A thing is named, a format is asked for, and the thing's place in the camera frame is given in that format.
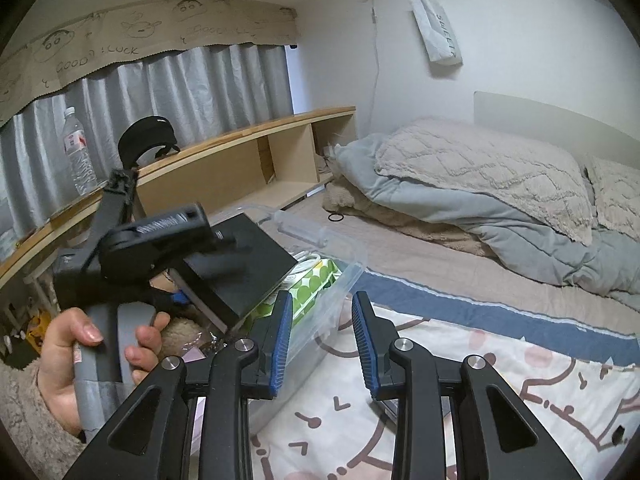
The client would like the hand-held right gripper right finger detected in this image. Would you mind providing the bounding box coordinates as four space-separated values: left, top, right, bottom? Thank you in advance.
351 291 583 480

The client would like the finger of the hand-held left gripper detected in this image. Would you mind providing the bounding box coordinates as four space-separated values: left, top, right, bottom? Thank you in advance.
89 166 140 261
150 227 253 291

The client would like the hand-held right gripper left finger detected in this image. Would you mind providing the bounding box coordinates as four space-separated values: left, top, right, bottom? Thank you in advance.
62 290 294 480

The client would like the large plain black box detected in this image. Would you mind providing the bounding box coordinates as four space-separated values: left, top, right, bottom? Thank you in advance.
172 212 298 328

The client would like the clear plastic storage bin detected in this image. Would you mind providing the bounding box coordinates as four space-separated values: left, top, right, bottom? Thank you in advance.
165 203 367 436

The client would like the person's left forearm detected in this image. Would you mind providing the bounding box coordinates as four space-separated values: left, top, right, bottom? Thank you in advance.
0 360 88 480

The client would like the person's left hand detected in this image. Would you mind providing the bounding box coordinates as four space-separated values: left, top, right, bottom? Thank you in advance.
37 307 172 436

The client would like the clear water bottle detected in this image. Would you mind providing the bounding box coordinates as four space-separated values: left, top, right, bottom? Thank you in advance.
62 106 98 196

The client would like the green patterned packet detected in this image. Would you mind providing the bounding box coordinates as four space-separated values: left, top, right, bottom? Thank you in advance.
257 257 346 326

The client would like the beige fuzzy headband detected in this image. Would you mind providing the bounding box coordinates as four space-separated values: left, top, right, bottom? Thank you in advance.
160 317 211 356

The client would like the pink packet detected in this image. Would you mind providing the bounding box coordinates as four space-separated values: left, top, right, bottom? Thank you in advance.
181 344 216 362

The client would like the wooden shelf unit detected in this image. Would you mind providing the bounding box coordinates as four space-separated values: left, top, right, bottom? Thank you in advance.
0 106 358 291

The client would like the grey curtain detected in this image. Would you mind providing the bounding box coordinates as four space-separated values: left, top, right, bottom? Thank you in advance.
0 42 293 246

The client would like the beige fuzzy blanket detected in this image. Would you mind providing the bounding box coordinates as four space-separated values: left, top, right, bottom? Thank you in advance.
320 182 496 258

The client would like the pink cartoon printed blanket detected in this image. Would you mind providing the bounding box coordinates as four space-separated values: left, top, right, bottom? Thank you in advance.
250 267 640 480

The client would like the beige cartoon printed valance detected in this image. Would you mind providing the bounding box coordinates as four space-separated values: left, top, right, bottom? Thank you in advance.
0 0 301 128

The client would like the grey-blue duvet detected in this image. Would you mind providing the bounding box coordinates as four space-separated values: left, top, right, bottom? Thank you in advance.
335 134 640 311

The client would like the beige textured pillow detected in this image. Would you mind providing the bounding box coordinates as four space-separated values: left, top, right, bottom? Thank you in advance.
374 118 596 246
582 156 640 243

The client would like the white headboard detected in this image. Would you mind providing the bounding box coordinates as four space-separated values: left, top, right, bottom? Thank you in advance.
473 91 636 161

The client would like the white paper bag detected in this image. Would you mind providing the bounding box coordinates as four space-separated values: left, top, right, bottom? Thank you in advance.
410 0 463 67

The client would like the black elastic strap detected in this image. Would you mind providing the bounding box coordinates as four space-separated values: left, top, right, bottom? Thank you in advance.
117 116 181 168

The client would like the white wall cable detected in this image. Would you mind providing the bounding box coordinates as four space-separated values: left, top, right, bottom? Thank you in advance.
367 0 383 136

